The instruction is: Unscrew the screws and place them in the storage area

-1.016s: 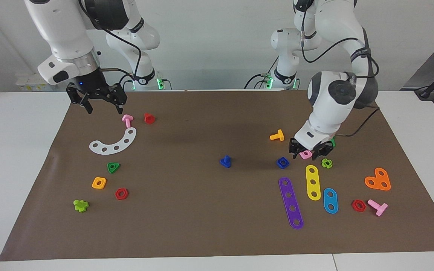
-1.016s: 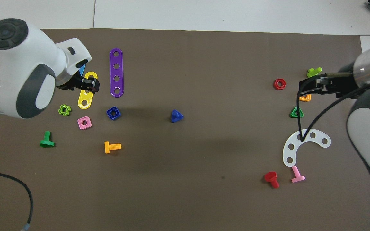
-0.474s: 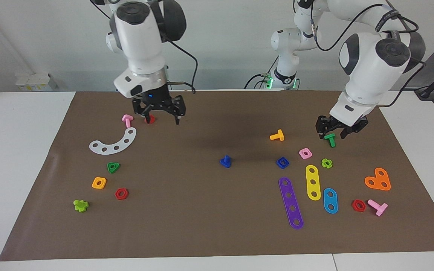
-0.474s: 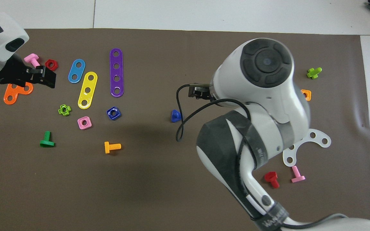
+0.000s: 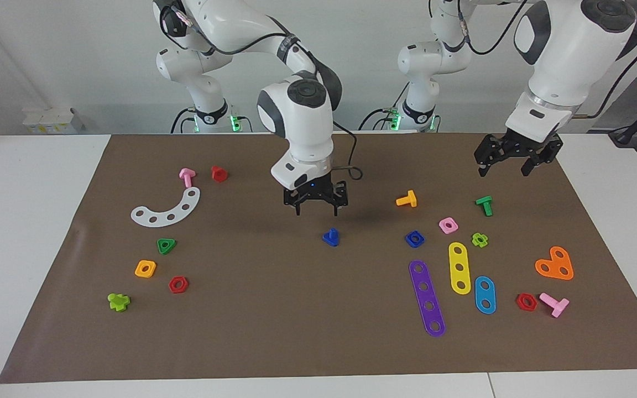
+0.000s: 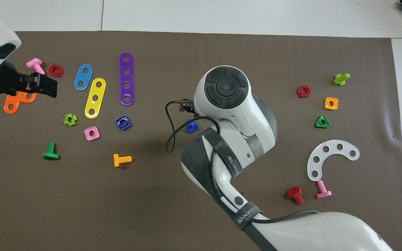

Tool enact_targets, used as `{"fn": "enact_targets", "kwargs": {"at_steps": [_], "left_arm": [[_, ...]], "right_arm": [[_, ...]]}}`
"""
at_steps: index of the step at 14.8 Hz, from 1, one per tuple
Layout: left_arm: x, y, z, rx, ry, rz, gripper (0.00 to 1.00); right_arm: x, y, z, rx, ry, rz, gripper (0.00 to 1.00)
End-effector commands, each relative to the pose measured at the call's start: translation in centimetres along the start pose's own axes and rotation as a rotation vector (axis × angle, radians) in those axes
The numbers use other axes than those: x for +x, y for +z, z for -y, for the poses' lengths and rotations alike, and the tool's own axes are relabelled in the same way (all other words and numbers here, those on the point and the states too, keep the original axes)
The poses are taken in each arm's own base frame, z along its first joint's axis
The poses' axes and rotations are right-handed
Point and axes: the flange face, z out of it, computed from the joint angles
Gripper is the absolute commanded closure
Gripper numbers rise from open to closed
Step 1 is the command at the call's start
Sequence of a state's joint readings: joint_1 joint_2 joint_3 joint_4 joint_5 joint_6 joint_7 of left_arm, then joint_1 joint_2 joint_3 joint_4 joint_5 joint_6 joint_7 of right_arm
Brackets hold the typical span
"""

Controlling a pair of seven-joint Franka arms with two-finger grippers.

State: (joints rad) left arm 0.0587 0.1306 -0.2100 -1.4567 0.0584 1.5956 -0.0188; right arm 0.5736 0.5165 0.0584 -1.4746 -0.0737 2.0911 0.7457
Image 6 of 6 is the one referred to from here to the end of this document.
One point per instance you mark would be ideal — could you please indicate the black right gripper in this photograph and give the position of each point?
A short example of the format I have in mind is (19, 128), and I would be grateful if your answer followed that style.
(188, 106)

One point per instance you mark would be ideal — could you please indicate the blue plastic bolt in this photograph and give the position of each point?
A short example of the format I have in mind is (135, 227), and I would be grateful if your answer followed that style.
(191, 127)

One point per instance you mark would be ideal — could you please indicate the blue square plastic nut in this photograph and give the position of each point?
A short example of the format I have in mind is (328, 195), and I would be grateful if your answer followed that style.
(118, 124)

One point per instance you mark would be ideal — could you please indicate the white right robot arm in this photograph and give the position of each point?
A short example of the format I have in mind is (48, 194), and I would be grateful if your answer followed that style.
(243, 115)

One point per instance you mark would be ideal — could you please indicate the pink plastic bolt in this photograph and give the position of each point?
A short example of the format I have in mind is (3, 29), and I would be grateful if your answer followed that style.
(322, 190)
(33, 63)

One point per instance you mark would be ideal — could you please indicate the red hexagonal plastic nut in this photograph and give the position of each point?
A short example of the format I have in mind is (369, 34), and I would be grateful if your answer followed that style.
(299, 92)
(56, 70)

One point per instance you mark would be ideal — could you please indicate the orange angled three-hole plate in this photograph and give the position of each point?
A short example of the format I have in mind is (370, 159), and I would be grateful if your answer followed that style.
(9, 107)

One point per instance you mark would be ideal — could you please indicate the blue two-hole plate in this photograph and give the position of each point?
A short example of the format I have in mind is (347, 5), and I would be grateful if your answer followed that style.
(79, 83)

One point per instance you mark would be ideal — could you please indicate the light green cross nut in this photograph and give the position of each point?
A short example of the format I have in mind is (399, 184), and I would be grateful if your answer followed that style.
(66, 121)

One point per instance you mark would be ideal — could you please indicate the yellow three-hole plate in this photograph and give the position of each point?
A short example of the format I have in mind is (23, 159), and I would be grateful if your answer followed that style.
(91, 104)

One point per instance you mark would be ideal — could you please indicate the purple four-hole plate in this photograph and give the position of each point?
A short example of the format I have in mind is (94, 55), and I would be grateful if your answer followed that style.
(126, 78)

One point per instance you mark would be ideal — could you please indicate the dark green plastic bolt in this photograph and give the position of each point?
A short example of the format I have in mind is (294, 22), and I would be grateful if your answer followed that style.
(51, 153)

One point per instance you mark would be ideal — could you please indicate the pink square plastic nut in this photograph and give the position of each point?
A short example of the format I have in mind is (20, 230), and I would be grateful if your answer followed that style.
(96, 135)

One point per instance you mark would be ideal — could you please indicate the orange plastic bolt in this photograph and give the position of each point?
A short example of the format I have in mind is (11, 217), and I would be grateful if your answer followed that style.
(119, 160)

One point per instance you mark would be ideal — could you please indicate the brown table mat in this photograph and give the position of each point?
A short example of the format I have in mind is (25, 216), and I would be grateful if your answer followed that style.
(117, 209)

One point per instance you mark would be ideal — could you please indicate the green triangular plastic nut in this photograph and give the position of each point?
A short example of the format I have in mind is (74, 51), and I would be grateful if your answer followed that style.
(318, 124)

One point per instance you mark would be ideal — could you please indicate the red plastic bolt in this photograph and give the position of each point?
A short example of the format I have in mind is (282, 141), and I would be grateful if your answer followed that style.
(294, 192)

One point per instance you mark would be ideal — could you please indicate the orange square plastic nut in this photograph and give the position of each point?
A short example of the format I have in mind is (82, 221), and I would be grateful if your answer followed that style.
(326, 104)

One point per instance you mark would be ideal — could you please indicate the white curved five-hole plate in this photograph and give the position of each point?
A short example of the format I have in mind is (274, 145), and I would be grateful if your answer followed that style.
(332, 144)

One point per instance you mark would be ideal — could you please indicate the light green cross bolt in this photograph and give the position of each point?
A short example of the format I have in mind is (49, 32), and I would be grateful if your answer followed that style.
(340, 79)

